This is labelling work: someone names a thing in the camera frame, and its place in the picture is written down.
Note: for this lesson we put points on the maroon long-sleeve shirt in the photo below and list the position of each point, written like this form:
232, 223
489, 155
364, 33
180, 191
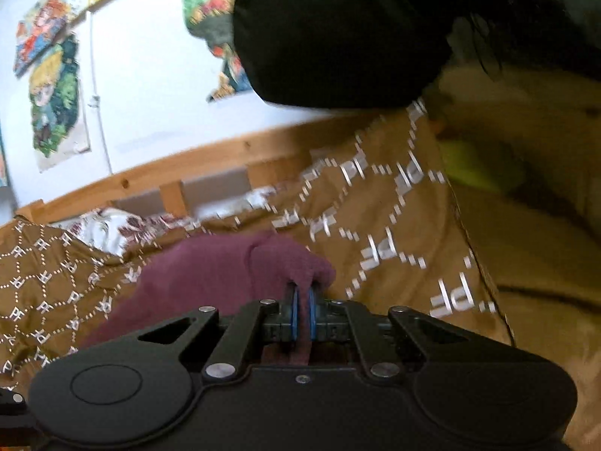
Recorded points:
226, 271

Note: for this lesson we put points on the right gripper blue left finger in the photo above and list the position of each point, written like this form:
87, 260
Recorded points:
290, 313

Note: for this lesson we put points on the wooden bed frame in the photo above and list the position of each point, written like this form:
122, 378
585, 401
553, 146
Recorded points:
270, 157

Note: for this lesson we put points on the yellow-green small object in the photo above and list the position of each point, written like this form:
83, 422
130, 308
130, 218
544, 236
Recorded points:
488, 166

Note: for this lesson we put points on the colourful flower poster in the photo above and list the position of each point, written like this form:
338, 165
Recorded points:
211, 21

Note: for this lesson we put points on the black puffy jacket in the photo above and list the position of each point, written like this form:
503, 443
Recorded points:
383, 54

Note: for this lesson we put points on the green anime character poster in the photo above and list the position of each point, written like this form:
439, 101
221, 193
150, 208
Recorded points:
57, 111

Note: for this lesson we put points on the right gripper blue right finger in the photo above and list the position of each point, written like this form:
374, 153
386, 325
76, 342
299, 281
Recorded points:
318, 313

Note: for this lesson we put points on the orange blue wall poster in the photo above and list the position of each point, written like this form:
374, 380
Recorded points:
44, 28

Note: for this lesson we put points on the brown patterned duvet cover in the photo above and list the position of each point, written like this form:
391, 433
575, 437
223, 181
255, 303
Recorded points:
382, 210

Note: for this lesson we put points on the white floral bed sheet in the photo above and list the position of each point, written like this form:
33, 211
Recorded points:
114, 230

